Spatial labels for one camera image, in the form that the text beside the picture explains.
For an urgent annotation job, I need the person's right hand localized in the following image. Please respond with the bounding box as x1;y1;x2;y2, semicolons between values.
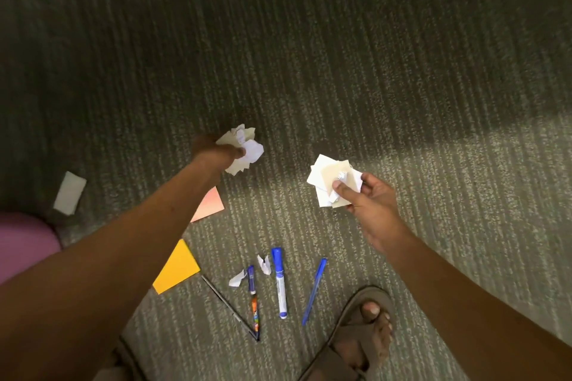
332;172;410;255

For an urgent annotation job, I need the person's left hand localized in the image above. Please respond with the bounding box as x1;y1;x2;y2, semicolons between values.
191;134;247;173

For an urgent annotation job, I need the white paper wad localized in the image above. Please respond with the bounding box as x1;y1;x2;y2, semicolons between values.
216;124;265;176

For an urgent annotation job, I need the stack of white paper pieces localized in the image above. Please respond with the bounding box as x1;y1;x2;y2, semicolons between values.
307;154;364;209

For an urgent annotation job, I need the person's left forearm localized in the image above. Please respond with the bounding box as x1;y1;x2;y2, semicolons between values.
0;158;223;381

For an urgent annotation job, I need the person's right forearm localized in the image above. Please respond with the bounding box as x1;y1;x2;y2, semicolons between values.
383;228;572;381

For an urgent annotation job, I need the pink sticky note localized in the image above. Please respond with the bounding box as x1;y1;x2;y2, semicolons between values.
190;186;225;224

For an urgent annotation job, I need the blue pen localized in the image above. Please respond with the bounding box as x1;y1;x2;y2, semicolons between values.
301;258;328;326

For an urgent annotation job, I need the blue and white marker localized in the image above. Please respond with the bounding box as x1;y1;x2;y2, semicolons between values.
271;247;288;320

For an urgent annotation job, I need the yellow sticky note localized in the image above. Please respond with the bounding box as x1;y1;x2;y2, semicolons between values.
152;239;201;295

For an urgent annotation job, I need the person's right foot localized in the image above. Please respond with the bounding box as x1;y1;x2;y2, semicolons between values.
332;300;395;372

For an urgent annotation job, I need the brown sandal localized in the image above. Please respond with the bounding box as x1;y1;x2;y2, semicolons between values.
299;285;397;381
93;338;149;381

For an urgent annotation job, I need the orange and purple pen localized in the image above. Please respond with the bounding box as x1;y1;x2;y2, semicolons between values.
247;265;261;341

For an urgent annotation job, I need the thin black pen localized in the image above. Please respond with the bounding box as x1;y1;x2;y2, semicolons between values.
200;275;259;341

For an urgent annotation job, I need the white paper slip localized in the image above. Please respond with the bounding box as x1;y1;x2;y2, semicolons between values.
53;171;87;216

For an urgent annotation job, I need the person's pink trouser leg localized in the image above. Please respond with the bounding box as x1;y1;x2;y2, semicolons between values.
0;211;63;286

